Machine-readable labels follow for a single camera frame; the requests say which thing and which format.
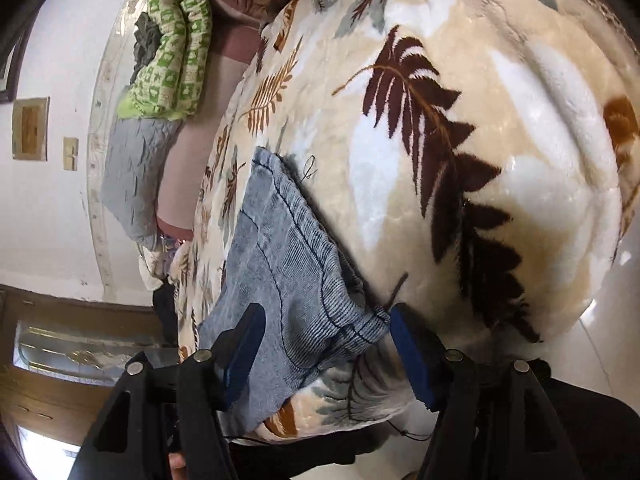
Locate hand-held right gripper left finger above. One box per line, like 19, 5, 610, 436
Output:
67, 302, 267, 480

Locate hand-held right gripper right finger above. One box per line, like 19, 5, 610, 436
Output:
390, 302, 583, 480

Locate blue denim pants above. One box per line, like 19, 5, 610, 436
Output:
197, 146, 392, 433

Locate black garment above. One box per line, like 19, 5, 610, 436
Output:
151, 280, 180, 346

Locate cream floral cloth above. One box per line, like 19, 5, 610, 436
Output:
137, 245, 173, 291

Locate purple plastic bag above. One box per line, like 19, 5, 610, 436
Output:
160, 232, 193, 253

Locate wooden stained glass door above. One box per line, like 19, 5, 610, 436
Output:
0, 284, 181, 480

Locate pink sofa bolster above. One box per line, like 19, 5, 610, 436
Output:
156, 30, 261, 241

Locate grey quilted pillow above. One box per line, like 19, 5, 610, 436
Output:
100, 116, 186, 252

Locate person's dark clothing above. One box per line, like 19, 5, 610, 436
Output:
542, 360, 640, 480

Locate cream leaf print blanket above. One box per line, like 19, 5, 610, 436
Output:
167, 0, 640, 443

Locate green patterned quilt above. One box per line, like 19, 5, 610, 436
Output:
116, 0, 213, 122

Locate dark grey cloth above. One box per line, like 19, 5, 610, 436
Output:
129, 10, 163, 86

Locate small framed wall panel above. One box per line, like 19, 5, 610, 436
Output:
12, 96, 50, 162

